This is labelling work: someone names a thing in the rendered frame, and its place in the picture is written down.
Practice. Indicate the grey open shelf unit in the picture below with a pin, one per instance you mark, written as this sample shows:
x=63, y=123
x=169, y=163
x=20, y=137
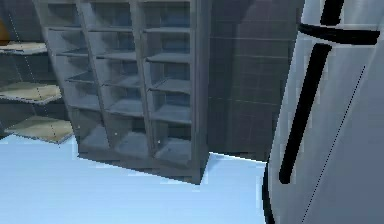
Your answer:
x=140, y=83

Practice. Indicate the silver fridge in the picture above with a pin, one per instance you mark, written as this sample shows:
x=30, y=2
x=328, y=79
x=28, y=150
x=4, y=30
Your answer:
x=336, y=133

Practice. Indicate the tan wooden shelf rack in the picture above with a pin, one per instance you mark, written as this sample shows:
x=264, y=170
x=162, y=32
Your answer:
x=31, y=91

